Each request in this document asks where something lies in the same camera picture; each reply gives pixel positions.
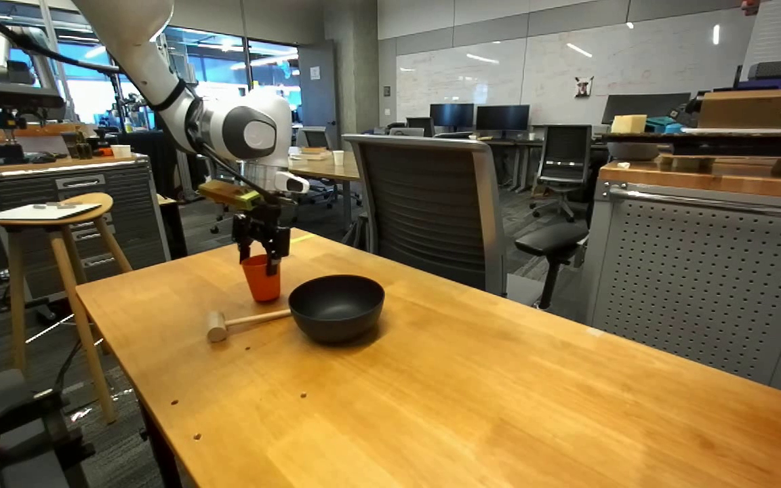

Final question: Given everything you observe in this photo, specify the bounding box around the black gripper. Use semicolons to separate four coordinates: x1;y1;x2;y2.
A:
230;191;302;279

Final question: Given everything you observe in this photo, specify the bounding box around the orange plastic cup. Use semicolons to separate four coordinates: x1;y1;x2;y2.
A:
238;252;286;308

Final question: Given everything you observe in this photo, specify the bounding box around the black bowl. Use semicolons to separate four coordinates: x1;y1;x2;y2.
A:
287;275;387;347

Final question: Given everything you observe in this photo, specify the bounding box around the small wooden mallet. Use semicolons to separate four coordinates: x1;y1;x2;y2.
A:
204;308;292;347

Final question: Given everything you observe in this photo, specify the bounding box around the light wooden office table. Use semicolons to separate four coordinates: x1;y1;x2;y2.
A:
287;144;363;184

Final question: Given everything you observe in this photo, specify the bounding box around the grey drawer cabinet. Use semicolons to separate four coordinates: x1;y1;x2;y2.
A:
0;158;173;302

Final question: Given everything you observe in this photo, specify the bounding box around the grey mesh office chair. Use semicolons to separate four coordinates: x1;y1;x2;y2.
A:
341;133;509;299

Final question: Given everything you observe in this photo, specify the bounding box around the wooden round stool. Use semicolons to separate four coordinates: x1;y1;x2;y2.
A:
0;191;136;427

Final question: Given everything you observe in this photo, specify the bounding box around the white paper pad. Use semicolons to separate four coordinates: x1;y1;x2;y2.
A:
0;198;104;228

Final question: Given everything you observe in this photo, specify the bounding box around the black computer monitor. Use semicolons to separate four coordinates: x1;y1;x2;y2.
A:
474;103;531;138
428;100;477;138

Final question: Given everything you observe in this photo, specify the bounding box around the black office chair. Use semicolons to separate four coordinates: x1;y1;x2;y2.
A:
513;123;593;312

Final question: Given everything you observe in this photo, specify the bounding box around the tan cardboard box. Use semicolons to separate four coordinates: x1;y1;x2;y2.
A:
607;111;650;138

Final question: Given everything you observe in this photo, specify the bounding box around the wide black monitor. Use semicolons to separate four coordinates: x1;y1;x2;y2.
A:
599;91;695;127

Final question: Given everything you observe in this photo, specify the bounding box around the perforated grey metal cabinet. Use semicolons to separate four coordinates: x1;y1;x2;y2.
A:
585;180;781;393

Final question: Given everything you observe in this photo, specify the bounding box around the wooden shelf board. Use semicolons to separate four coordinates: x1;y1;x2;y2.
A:
596;149;781;203

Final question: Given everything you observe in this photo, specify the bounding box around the large wooden box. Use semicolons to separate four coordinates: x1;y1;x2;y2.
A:
696;87;781;131

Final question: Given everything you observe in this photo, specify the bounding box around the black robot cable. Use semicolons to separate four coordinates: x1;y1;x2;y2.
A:
0;0;126;80

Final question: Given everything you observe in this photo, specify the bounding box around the large wall whiteboard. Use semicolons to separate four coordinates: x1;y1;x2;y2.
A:
394;9;756;131

